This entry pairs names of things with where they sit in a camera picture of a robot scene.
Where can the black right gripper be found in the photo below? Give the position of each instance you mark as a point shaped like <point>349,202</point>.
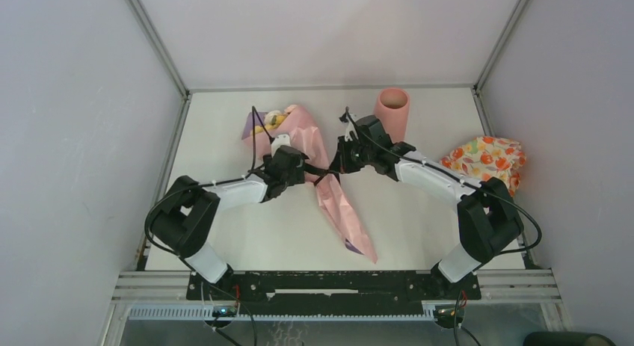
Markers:
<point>342,162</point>

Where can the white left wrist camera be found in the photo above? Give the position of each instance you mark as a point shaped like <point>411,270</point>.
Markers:
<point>279,141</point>

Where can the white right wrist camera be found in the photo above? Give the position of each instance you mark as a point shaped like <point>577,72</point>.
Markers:
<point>350,120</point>

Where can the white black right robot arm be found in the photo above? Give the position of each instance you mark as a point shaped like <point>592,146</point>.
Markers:
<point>488,218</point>

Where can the floral patterned cloth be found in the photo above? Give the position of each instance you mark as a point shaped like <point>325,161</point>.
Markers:
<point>485,157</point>

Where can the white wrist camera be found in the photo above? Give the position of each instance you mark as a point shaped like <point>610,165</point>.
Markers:
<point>279,141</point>
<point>350,120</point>

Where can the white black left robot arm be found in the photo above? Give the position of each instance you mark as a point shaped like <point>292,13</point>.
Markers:
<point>182,219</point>

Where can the pink purple wrapping paper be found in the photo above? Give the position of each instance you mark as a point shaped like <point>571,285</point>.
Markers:
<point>334,204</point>

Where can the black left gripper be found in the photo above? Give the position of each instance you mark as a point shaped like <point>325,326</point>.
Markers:
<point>297,174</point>

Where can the black ribbon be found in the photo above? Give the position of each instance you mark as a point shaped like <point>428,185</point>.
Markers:
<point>321,173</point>

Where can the yellow flower bunch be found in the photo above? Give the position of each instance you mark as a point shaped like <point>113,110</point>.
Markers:
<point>265,122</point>

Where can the pink cylindrical vase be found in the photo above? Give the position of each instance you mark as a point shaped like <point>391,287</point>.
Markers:
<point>392,109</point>

